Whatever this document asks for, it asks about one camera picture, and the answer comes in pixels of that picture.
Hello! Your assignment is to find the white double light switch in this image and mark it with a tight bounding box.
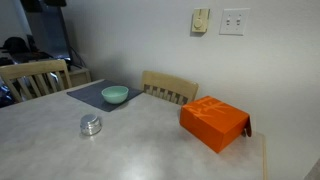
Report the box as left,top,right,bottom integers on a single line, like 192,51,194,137
219,8,250,36

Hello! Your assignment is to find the silver round container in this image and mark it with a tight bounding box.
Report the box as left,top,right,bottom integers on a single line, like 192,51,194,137
80,122,102,136

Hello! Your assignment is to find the beige wall thermostat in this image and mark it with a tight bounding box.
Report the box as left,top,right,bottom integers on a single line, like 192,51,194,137
192,8,210,33

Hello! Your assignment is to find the orange cardboard box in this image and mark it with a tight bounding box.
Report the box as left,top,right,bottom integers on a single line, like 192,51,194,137
180,96,252,153

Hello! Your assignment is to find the dark blue cloth mat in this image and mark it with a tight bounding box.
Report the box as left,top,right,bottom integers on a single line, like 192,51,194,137
66,79,144,113

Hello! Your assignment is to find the silver container lid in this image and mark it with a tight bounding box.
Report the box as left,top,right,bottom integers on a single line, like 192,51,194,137
81,114,99,126

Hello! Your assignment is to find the wooden chair near wall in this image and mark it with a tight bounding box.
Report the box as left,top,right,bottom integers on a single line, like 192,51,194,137
141,71,199,105

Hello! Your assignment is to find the wooden chair at left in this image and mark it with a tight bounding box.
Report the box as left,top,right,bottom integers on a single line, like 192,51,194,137
0,60,72,103

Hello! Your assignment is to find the mint green bowl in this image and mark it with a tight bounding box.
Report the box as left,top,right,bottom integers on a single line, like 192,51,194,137
101,86,129,104

